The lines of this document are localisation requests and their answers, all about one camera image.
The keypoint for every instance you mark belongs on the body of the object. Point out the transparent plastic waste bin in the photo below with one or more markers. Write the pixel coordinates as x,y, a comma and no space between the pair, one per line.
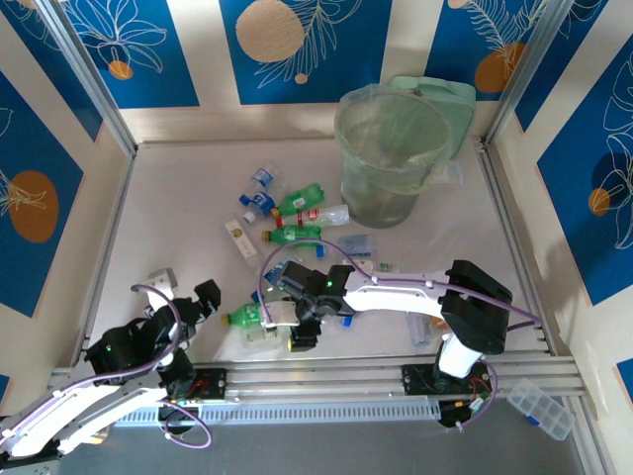
381,213

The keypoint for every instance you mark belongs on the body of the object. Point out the clear compartment organizer box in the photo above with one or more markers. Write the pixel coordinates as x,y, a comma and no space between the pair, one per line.
544,408

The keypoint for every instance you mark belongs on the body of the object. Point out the aluminium frame post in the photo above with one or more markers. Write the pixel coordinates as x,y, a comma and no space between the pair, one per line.
90,74
525,74

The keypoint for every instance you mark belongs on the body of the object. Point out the green bottle with white sticker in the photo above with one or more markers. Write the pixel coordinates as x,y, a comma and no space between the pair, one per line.
301,198

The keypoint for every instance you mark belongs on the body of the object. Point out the small clear plastic box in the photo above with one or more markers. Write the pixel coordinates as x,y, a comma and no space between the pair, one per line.
452,174

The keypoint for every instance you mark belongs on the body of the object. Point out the white rectangular packet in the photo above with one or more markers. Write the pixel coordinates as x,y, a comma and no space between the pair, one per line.
241,239

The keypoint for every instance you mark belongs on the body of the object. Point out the small clear bottle blue label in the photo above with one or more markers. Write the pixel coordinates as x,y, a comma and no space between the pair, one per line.
262,176

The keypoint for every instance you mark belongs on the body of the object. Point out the green plastic bottle yellow cap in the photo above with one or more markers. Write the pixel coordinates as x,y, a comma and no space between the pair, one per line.
294,235
247,316

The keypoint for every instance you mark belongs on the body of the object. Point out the orange-capped jar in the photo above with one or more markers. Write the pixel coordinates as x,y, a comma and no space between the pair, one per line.
101,436

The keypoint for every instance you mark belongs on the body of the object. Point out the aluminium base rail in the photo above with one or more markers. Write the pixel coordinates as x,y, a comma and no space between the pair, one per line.
321,381

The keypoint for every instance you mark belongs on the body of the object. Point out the white bottle cap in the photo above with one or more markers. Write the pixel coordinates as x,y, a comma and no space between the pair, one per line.
249,217

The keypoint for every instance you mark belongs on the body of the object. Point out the crushed clear bottle pale label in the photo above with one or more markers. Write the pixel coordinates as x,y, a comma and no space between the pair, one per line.
358,243

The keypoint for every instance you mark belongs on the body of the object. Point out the blue-capped bottle dark blue label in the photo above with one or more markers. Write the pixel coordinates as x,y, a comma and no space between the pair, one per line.
262,202

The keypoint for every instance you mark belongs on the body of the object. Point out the clear tea bottle green band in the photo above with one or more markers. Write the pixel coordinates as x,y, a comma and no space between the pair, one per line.
388,267

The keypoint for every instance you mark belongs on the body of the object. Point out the green bin lid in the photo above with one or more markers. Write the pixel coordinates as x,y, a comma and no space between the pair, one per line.
462,114

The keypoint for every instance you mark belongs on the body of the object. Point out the green plastic bin liner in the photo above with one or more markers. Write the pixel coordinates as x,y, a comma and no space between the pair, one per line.
395,114

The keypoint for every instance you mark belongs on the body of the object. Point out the blue-capped clear bottle blue label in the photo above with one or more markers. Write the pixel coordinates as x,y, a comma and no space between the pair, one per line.
347,321

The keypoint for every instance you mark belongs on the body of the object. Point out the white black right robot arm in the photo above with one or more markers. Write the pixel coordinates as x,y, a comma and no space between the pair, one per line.
395,297

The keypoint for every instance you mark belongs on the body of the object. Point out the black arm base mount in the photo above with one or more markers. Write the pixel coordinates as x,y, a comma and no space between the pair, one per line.
215,383
415,381

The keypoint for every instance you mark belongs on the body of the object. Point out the clear plastic bottle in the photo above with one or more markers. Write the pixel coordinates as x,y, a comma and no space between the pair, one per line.
259,340

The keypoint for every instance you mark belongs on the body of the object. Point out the aluminium side rail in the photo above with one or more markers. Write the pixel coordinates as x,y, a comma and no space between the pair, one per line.
109,247
516,242

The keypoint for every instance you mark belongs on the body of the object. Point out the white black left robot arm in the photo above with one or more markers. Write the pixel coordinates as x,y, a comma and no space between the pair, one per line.
74,410

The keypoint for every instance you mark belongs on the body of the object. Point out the clear bottle red label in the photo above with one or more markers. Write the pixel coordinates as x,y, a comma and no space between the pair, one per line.
326,215

